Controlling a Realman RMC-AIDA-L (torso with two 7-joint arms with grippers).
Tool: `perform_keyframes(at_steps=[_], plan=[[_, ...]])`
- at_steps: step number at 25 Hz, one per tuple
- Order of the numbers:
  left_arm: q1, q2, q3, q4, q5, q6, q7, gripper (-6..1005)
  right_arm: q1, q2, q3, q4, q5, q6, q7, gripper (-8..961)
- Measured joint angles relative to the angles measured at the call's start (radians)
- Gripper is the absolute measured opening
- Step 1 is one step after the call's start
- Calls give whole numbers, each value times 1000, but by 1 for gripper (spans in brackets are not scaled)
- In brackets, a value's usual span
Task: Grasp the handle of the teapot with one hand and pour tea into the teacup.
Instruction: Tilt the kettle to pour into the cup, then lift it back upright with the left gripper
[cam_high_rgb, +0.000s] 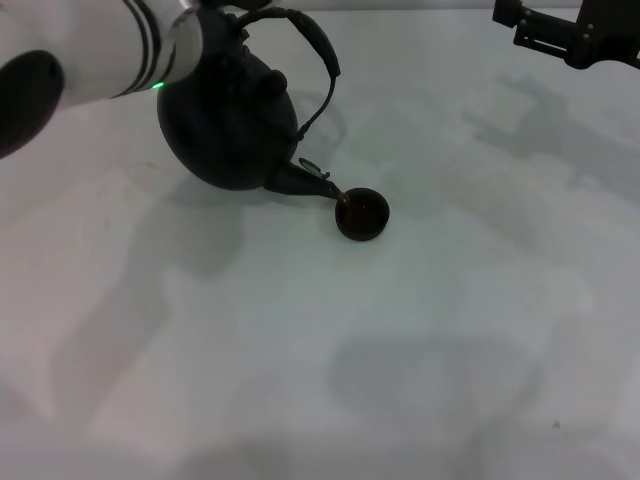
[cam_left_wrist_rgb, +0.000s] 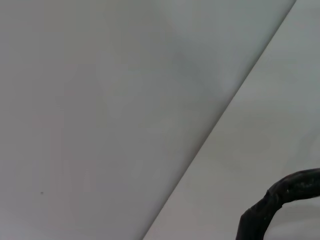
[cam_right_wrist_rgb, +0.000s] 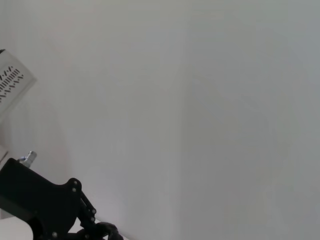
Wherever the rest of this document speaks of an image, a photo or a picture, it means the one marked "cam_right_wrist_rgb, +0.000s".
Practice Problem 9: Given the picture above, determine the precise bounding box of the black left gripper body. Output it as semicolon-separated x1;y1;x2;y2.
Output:
0;157;83;240

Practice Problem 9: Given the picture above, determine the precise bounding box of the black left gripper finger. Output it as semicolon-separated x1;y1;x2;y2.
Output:
77;188;101;237

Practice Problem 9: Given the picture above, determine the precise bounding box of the white vented box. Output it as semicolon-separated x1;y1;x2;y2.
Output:
0;48;38;124

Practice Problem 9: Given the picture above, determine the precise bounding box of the silver left gripper cable connector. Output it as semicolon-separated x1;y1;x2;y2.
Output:
17;150;38;168

